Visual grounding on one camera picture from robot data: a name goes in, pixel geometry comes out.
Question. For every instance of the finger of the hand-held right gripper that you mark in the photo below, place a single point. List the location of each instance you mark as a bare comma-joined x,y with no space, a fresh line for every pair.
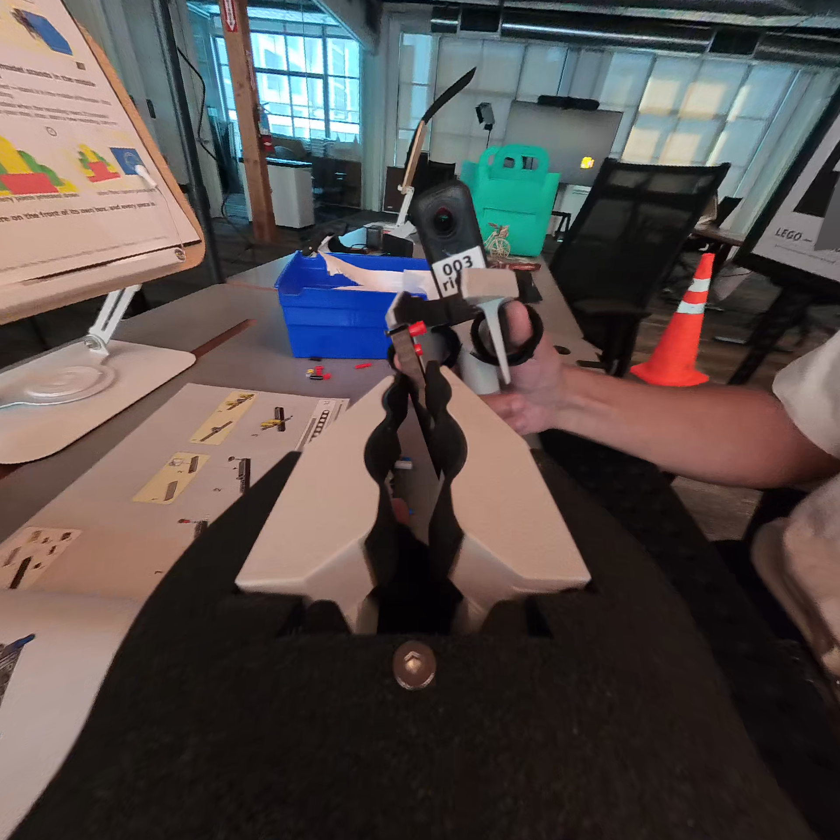
489,283
397,312

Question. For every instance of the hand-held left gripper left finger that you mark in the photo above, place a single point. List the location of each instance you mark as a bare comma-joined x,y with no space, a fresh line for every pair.
315,518

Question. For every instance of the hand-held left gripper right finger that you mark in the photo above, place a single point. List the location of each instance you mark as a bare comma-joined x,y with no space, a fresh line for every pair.
518,518

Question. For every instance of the black lego beam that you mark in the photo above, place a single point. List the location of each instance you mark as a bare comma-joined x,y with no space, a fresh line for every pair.
420,407

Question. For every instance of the person's right hand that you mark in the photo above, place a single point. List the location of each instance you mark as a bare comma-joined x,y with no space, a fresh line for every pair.
544,394

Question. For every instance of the white crumpled paper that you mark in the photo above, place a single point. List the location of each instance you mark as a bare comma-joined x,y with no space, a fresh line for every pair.
367,272

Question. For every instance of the teal tote bag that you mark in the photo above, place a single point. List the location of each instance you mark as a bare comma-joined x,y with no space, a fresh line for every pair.
512,203

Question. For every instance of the blue plastic bin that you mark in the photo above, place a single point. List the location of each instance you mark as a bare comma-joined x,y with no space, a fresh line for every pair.
328,321

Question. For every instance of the black mesh office chair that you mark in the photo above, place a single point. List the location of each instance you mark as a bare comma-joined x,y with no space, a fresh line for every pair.
630,229

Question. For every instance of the white cabinet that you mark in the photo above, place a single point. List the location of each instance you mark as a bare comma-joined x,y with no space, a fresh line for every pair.
292,193

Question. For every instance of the open instruction booklet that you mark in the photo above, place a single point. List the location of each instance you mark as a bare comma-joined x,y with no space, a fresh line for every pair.
131,472

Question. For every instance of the orange traffic cone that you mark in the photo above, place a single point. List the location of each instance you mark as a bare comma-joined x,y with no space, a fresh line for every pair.
679,341

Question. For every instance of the black metal pole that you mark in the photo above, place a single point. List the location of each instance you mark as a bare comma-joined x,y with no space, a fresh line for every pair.
193,164

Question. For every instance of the wooden board document stand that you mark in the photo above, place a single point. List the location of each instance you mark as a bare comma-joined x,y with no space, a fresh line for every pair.
65,394

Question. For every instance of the person's white printed shirt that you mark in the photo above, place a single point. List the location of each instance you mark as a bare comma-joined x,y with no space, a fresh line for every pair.
807,525

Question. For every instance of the black framed poster board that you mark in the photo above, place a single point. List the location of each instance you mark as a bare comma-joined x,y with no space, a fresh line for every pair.
800,197

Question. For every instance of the printed instruction sheet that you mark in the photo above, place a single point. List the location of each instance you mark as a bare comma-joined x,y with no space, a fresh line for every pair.
65,197

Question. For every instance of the grey wall screen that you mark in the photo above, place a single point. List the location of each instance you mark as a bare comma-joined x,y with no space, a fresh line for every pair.
564,141

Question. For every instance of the wooden post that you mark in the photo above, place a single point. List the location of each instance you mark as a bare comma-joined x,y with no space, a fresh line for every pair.
253,131

